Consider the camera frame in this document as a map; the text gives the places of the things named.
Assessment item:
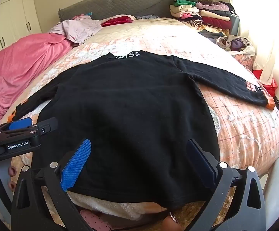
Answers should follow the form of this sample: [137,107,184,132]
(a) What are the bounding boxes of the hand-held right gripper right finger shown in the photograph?
[186,138,267,231]

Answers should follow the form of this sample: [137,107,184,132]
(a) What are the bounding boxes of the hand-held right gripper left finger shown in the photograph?
[11,138,99,231]

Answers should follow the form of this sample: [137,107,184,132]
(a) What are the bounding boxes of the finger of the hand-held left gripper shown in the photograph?
[31,117,58,136]
[0,117,33,133]

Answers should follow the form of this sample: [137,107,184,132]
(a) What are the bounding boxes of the black sweater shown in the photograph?
[8,50,275,212]

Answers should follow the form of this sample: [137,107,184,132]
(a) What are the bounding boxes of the plastic bag of clothes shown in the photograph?
[216,35,256,56]

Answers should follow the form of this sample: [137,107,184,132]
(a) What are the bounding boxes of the stack of folded clothes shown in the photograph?
[170,0,237,39]

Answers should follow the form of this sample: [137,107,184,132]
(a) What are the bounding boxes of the person's left hand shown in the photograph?
[7,166,18,193]

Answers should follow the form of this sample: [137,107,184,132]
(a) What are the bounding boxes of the person's right hand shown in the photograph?
[165,211,184,231]

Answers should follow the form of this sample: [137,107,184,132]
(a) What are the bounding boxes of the orange white patterned bed blanket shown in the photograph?
[0,17,279,222]

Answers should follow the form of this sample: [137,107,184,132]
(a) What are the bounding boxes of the pink dotted clothing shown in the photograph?
[79,209,113,231]

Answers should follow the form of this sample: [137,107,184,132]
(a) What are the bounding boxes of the pink blanket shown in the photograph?
[0,32,75,128]

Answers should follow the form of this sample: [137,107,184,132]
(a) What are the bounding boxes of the red bag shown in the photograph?
[252,69,278,97]

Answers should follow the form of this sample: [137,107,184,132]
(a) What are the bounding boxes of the light pink garment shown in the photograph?
[48,14,103,45]

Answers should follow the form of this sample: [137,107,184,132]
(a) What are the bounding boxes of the white wardrobe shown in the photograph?
[0,0,42,58]

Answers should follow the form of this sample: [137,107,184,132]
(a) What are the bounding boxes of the floral patterned cloth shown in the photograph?
[233,53,254,71]

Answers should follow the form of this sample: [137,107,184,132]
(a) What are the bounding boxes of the red cloth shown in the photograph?
[100,15,135,27]

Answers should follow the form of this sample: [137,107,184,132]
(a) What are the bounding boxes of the dark box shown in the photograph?
[230,16,240,38]

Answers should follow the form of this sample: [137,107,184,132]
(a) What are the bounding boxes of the dark patterned cloth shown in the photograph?
[135,14,160,20]

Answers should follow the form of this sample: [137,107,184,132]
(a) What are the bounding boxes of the grey quilted headboard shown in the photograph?
[58,0,176,22]

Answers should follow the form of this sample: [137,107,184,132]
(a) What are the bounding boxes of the cream curtain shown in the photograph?
[228,0,279,85]

